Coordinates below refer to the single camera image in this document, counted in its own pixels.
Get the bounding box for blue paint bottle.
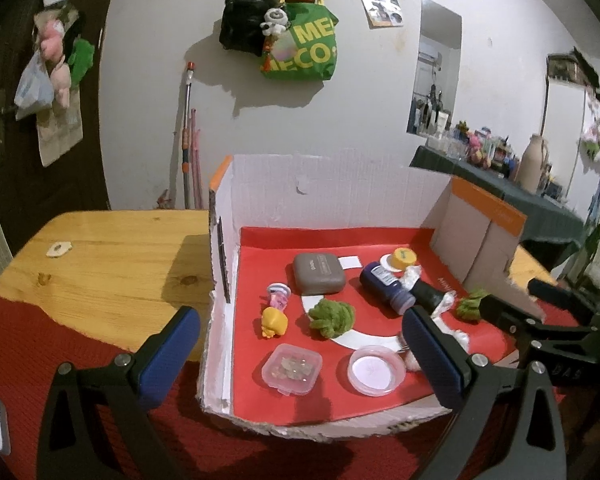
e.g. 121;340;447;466
359;261;416;317

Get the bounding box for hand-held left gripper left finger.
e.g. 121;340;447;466
36;305;202;480

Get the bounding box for yellow bottle cap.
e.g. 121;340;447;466
390;246;417;271

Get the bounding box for large green fuzzy plush toy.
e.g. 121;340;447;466
307;297;356;340

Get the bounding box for beige hanging organizer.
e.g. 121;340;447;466
36;105;83;167

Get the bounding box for white cabinet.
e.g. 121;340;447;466
542;80;600;221

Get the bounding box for red knitted mat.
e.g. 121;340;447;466
0;290;600;480

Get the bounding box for wall photo sheet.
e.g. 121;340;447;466
356;0;405;28

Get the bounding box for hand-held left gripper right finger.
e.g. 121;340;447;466
402;305;567;480

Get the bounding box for beige jug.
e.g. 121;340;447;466
514;134;551;193

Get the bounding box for metal mop pole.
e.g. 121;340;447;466
181;61;196;210

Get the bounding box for panda plush toy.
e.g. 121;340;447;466
260;7;288;36

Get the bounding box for clear plastic bead box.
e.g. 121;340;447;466
261;343;323;396

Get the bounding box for wall mirror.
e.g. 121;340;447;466
406;0;463;136

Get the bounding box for clear round plastic lid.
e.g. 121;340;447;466
347;346;407;395

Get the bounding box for dark basket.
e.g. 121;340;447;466
546;47;600;86

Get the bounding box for pink plush toy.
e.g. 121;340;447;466
35;10;73;108

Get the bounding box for pink striped toy figurine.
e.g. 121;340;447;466
266;282;292;313

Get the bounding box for yellow toy figurine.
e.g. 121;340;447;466
260;307;287;340

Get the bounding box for clutter of small items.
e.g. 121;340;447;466
417;120;521;181

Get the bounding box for clear plastic bag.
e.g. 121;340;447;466
14;52;56;121

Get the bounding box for white plush doll checked bow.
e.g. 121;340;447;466
400;266;471;373

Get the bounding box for pink sticks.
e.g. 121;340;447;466
190;107;204;210

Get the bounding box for grey-brown hard case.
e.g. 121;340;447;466
293;252;347;296

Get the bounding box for dark brown door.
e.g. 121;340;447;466
0;0;126;256

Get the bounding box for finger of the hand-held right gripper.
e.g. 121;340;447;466
480;292;600;362
527;278;600;328

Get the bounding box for green tote bag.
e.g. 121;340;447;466
259;2;339;82

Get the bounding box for black backpack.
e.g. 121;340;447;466
219;0;281;56

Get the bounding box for green hanging plush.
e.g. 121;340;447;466
67;37;96;88

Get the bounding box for small green fuzzy plush toy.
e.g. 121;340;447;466
455;288;487;323

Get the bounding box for orange cardboard box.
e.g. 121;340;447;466
197;154;548;442

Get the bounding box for flower decoration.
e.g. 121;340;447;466
582;105;600;163

